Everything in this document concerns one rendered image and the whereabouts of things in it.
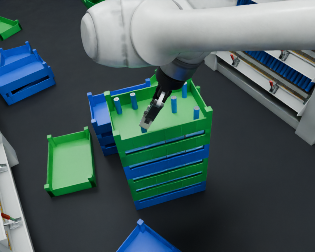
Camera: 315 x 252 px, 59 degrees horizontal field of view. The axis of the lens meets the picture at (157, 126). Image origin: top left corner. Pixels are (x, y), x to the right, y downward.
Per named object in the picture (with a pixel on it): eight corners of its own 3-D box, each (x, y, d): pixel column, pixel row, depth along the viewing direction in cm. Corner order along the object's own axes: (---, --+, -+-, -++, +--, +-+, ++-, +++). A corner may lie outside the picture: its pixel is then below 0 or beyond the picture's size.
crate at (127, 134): (189, 88, 101) (190, 71, 95) (211, 128, 88) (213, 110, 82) (108, 109, 97) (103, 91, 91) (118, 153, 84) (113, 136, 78)
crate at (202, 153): (189, 118, 113) (189, 104, 107) (208, 157, 99) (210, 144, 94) (117, 137, 109) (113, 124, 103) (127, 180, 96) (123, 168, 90)
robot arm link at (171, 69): (207, 47, 64) (195, 65, 68) (171, 30, 63) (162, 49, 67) (200, 71, 58) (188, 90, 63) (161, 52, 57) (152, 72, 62)
